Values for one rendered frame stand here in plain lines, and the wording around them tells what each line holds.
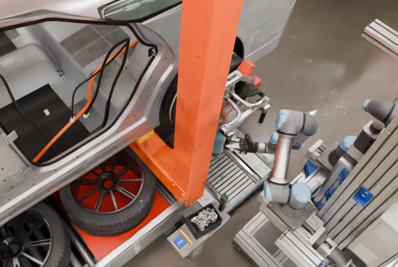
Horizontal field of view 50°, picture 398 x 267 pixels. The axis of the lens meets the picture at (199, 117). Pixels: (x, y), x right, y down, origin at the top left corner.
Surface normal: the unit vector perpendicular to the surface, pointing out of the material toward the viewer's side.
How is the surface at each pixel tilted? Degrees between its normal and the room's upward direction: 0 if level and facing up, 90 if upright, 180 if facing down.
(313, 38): 0
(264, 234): 0
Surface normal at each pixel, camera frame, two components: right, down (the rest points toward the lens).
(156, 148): 0.08, -0.57
